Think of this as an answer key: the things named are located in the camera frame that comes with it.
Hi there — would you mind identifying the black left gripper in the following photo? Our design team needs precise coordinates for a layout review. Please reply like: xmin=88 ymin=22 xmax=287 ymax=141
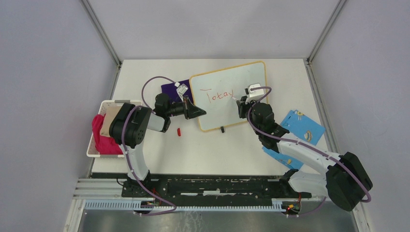
xmin=165 ymin=95 xmax=206 ymax=119

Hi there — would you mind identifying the yellow framed whiteboard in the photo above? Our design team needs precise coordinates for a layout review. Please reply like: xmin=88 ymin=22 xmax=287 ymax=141
xmin=189 ymin=61 xmax=267 ymax=131

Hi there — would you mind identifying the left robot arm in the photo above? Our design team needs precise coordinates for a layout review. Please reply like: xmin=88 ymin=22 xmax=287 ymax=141
xmin=109 ymin=93 xmax=206 ymax=197

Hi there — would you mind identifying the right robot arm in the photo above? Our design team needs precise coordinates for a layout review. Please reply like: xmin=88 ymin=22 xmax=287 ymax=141
xmin=236 ymin=96 xmax=373 ymax=211

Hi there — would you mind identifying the purple cloth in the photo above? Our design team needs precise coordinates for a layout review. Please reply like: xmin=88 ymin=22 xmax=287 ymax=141
xmin=161 ymin=79 xmax=193 ymax=102

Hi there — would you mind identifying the blue patterned cloth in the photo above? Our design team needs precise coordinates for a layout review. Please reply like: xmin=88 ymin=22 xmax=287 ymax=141
xmin=262 ymin=110 xmax=326 ymax=171

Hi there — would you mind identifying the beige cloth in basket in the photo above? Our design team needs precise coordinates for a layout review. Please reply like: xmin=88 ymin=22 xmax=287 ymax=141
xmin=99 ymin=106 xmax=121 ymax=137

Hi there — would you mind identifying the pink cloth in basket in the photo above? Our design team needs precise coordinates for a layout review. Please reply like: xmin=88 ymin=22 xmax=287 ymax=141
xmin=91 ymin=114 xmax=122 ymax=155

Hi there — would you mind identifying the white plastic basket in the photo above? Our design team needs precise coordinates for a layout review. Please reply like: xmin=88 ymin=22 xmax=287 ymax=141
xmin=86 ymin=100 xmax=142 ymax=158

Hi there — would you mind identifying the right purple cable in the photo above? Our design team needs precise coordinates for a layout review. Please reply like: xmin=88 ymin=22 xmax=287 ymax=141
xmin=247 ymin=86 xmax=372 ymax=218

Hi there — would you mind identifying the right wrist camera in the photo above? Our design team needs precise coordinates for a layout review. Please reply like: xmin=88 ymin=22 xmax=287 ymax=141
xmin=245 ymin=83 xmax=266 ymax=102

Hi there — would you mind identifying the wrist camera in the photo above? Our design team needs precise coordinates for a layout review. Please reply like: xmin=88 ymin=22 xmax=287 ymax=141
xmin=175 ymin=82 xmax=190 ymax=102
xmin=245 ymin=83 xmax=266 ymax=102

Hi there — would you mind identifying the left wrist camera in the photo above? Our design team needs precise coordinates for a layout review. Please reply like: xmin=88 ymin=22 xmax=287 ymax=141
xmin=175 ymin=82 xmax=190 ymax=102

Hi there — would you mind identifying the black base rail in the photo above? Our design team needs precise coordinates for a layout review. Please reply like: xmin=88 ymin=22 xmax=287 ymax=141
xmin=121 ymin=174 xmax=312 ymax=207

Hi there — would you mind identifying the white cable comb strip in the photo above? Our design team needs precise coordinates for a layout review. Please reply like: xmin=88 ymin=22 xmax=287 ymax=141
xmin=84 ymin=200 xmax=285 ymax=212

